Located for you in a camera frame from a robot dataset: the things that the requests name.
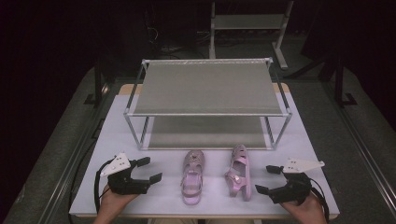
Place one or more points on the person's right hand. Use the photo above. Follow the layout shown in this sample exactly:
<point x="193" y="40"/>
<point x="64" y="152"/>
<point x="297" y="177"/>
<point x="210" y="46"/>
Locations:
<point x="308" y="211"/>

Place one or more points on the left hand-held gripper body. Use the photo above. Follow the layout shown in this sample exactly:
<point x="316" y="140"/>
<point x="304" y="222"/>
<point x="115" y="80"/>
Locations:
<point x="124" y="185"/>

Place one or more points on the white table cover sheet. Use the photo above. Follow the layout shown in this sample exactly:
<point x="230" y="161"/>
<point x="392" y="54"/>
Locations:
<point x="174" y="199"/>

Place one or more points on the pink child sandal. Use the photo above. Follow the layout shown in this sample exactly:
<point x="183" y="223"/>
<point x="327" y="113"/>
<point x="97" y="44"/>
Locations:
<point x="239" y="174"/>
<point x="192" y="177"/>

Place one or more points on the person's left hand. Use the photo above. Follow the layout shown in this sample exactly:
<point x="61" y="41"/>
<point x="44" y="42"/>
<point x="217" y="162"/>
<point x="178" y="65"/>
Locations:
<point x="113" y="203"/>

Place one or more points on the metal floor rail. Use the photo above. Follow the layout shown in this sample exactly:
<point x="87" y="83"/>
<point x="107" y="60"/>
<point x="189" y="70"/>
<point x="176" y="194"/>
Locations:
<point x="68" y="174"/>
<point x="364" y="155"/>

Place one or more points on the grey two-tier shoe rack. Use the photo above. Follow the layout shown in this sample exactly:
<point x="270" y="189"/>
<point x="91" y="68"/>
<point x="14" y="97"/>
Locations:
<point x="207" y="90"/>

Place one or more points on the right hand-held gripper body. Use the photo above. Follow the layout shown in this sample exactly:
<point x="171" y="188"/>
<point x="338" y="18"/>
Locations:
<point x="295" y="189"/>

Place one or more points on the black floor stand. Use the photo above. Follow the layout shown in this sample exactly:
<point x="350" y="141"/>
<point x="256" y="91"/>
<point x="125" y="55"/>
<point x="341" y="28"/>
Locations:
<point x="97" y="84"/>
<point x="340" y="87"/>

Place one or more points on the grey metal stand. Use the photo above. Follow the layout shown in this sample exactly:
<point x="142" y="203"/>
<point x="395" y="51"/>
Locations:
<point x="249" y="21"/>

